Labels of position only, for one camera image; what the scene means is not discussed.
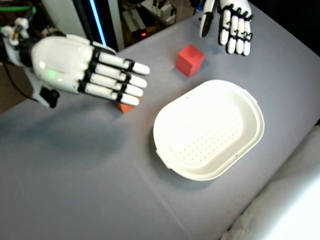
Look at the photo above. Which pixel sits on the white electronic device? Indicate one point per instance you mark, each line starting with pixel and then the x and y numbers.
pixel 163 8

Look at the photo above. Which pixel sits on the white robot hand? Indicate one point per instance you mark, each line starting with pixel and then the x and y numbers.
pixel 237 27
pixel 60 60

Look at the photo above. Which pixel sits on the grey power strip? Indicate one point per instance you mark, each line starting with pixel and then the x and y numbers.
pixel 133 20

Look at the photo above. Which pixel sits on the black device red light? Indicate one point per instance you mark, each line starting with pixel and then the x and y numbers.
pixel 141 34

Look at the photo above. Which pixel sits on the white oval basin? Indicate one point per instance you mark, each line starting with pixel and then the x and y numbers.
pixel 200 177

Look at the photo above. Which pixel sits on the grey table cloth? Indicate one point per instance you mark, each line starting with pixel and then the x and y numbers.
pixel 75 162

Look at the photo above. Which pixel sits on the white perforated strainer basket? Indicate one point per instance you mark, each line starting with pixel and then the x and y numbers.
pixel 210 127

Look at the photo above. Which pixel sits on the white padded cover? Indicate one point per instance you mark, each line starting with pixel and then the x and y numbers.
pixel 287 195

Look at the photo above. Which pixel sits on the red cube block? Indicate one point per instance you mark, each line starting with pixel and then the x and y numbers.
pixel 190 60

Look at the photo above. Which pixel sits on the black wrist camera white mount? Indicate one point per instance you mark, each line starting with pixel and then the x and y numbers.
pixel 48 96

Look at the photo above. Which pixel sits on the orange block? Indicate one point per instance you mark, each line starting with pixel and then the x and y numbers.
pixel 125 108

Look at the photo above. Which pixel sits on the white cabinet blue light strip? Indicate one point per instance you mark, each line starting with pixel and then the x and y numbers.
pixel 72 17

